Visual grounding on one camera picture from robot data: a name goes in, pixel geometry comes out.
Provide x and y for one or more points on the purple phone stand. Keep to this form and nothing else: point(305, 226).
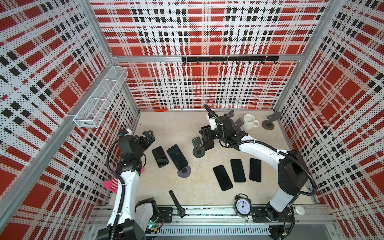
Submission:
point(231, 114)

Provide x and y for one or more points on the white wire mesh basket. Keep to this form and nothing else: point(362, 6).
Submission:
point(102, 96)

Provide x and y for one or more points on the black alarm clock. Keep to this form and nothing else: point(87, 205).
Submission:
point(242, 205)

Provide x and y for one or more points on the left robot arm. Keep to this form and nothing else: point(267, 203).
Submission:
point(128, 220)

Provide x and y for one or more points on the white ceramic mug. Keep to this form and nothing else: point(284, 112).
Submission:
point(250, 122)

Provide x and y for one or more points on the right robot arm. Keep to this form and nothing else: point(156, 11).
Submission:
point(293, 176)

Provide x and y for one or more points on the purple phone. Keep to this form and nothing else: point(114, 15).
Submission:
point(160, 157)

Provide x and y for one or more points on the black wrist watch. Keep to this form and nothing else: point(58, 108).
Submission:
point(181, 211)

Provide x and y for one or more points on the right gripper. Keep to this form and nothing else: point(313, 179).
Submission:
point(207, 133)

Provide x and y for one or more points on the pink white plush toy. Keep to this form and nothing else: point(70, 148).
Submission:
point(111, 184)

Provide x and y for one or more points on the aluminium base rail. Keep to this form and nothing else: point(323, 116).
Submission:
point(312, 222)

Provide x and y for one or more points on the green phone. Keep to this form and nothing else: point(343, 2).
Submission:
point(238, 171)

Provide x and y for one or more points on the black hook rail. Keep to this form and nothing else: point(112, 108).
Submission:
point(225, 59)

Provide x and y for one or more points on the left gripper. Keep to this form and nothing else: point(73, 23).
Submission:
point(151, 138)

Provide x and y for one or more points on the grey stand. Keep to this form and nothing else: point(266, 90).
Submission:
point(198, 150)
point(185, 172)

